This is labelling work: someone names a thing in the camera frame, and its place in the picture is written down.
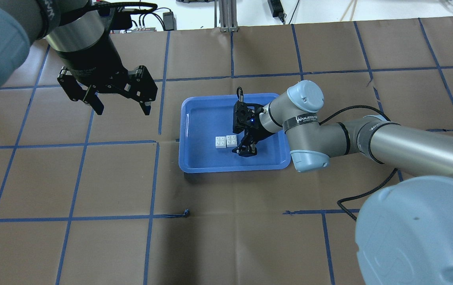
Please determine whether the aluminium frame post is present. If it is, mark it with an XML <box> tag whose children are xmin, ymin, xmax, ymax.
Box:
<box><xmin>214</xmin><ymin>0</ymin><xmax>239</xmax><ymax>32</ymax></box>

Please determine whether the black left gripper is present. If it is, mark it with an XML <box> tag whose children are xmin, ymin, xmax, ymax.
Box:
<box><xmin>57</xmin><ymin>36</ymin><xmax>158</xmax><ymax>116</ymax></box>

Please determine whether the blue plastic tray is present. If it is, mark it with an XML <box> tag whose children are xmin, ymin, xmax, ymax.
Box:
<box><xmin>179</xmin><ymin>95</ymin><xmax>291</xmax><ymax>173</ymax></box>

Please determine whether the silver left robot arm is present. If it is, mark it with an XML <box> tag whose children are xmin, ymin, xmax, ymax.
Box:
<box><xmin>0</xmin><ymin>0</ymin><xmax>158</xmax><ymax>115</ymax></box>

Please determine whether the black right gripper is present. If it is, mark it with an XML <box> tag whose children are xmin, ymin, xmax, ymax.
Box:
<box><xmin>232</xmin><ymin>100</ymin><xmax>278</xmax><ymax>158</ymax></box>

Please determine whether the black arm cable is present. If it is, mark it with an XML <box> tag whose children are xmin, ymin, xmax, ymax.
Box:
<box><xmin>319</xmin><ymin>105</ymin><xmax>399</xmax><ymax>221</ymax></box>
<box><xmin>92</xmin><ymin>1</ymin><xmax>158</xmax><ymax>16</ymax></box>

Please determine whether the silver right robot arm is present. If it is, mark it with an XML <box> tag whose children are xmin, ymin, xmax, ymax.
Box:
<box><xmin>232</xmin><ymin>80</ymin><xmax>453</xmax><ymax>285</ymax></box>

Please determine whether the black power adapter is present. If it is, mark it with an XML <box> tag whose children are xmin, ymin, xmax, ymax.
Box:
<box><xmin>267</xmin><ymin>0</ymin><xmax>286</xmax><ymax>24</ymax></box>

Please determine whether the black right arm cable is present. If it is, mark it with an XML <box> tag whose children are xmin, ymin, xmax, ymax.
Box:
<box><xmin>319</xmin><ymin>105</ymin><xmax>399</xmax><ymax>221</ymax></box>

